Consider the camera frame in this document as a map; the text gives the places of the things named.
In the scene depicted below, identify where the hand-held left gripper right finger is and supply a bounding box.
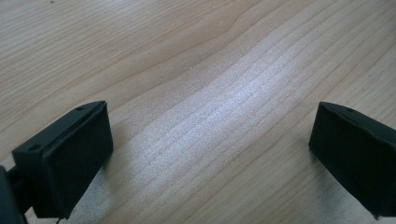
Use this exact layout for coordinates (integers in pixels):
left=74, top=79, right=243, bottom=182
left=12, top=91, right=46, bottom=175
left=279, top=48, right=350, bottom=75
left=308, top=101, right=396, bottom=220

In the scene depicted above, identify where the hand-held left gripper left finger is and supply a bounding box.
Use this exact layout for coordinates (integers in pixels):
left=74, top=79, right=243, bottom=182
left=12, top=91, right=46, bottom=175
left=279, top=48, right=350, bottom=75
left=11, top=100, right=114, bottom=220

